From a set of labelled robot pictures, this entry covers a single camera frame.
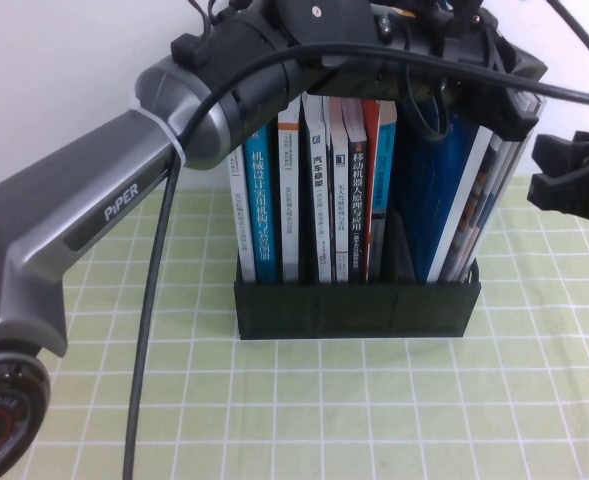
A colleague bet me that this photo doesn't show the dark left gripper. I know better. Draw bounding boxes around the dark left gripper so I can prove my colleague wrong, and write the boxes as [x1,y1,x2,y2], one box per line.
[381,22,549,143]

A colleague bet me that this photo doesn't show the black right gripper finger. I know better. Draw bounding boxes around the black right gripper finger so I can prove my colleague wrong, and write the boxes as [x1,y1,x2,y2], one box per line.
[532,130,589,177]
[526,171,589,227]

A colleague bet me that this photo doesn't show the white page thin magazine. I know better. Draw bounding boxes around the white page thin magazine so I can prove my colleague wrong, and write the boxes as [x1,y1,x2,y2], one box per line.
[453,127,515,283]

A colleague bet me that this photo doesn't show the picture spine thin magazine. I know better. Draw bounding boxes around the picture spine thin magazine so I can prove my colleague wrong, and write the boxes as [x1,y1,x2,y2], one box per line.
[446,124,505,284]

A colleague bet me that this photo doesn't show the dark blue cover magazine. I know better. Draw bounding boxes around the dark blue cover magazine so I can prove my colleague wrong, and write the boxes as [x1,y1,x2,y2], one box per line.
[398,94,495,284]

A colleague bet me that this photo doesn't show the blue grey spine book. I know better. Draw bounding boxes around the blue grey spine book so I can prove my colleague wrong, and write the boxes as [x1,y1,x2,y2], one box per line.
[371,99,398,281]

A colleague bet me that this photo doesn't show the red cover thin book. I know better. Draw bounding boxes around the red cover thin book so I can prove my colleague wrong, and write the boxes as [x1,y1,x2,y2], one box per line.
[362,98,383,281]

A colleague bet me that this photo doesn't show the black spine robot book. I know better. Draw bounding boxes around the black spine robot book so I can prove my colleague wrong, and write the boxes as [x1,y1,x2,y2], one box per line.
[341,97,370,286]

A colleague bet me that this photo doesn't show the white spine black-logo book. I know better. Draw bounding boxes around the white spine black-logo book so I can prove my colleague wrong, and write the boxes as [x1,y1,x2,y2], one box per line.
[326,97,351,284]

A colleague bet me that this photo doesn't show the black white spine book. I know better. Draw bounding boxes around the black white spine book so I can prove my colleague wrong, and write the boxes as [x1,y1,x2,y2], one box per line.
[301,94,335,284]

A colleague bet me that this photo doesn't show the black plastic book holder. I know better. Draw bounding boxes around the black plastic book holder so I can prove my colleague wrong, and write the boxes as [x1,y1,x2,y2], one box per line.
[233,97,482,343]

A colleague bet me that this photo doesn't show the thick white orange-band book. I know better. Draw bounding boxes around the thick white orange-band book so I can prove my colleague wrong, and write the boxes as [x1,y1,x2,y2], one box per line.
[276,102,303,285]

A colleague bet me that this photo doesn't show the blue spine mechanism book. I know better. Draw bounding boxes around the blue spine mechanism book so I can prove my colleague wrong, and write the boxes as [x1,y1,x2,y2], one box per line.
[243,124,279,285]

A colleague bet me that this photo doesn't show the thin white orange-band book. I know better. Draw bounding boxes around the thin white orange-band book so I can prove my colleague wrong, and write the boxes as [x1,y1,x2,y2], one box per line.
[228,144,256,282]

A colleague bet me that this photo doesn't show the grey cover magazine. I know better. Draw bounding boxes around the grey cover magazine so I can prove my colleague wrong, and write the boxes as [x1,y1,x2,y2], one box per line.
[466,94,545,277]

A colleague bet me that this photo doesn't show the green white checked tablecloth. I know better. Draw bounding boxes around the green white checked tablecloth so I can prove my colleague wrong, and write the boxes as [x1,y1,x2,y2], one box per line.
[0,172,589,480]

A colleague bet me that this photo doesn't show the thin black cable loop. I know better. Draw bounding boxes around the thin black cable loop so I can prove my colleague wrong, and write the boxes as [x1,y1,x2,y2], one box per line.
[399,92,449,140]

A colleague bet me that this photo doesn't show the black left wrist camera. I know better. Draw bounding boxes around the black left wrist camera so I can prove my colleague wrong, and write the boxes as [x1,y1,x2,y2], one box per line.
[393,0,500,39]

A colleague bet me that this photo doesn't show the white cable tie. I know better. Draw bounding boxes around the white cable tie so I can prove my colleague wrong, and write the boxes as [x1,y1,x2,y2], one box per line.
[132,98,191,167]

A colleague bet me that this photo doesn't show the long black left arm cable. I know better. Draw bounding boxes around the long black left arm cable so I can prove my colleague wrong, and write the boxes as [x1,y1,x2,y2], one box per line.
[126,0,589,480]

